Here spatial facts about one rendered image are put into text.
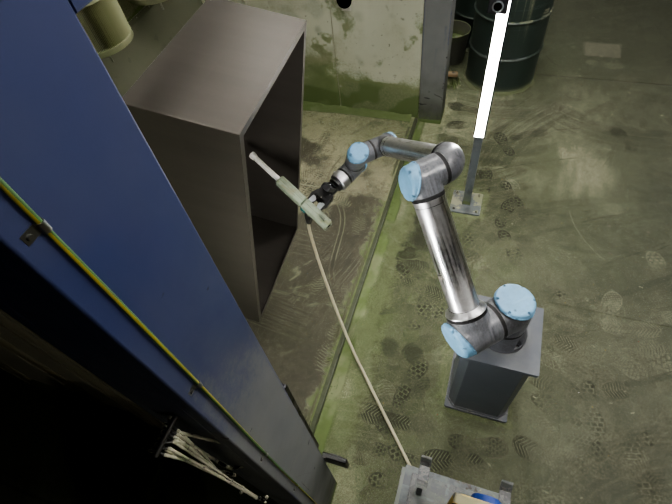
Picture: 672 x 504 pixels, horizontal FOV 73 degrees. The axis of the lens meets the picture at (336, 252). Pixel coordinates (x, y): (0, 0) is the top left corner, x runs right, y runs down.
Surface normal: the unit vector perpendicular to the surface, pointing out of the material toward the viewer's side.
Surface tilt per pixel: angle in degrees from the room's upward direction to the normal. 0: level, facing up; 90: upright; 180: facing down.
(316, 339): 0
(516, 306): 5
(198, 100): 12
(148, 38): 57
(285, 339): 0
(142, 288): 90
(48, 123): 90
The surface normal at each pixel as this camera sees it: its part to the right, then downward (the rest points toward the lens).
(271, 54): 0.10, -0.54
